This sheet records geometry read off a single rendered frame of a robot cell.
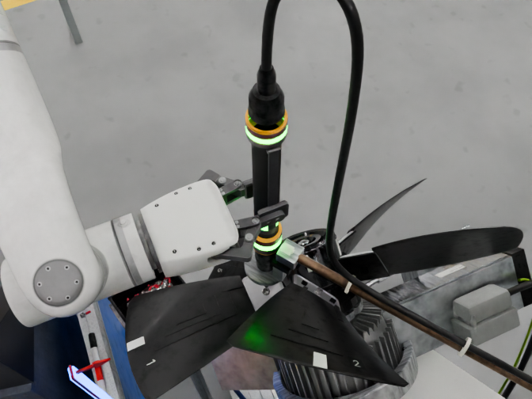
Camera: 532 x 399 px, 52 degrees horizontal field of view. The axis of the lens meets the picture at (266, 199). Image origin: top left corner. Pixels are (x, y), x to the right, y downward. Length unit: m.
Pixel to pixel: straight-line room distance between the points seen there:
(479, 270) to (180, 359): 0.58
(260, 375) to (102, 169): 1.72
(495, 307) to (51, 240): 0.79
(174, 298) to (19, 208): 0.50
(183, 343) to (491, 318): 0.55
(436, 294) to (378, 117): 1.80
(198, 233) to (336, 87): 2.30
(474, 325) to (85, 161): 2.05
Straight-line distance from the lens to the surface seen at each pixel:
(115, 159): 2.67
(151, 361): 0.97
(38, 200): 0.57
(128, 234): 0.63
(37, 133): 0.65
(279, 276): 0.83
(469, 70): 3.14
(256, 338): 0.70
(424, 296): 1.07
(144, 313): 1.03
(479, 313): 1.06
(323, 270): 0.76
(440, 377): 1.03
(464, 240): 0.91
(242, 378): 1.15
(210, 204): 0.66
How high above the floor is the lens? 2.09
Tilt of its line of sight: 59 degrees down
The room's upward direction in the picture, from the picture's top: straight up
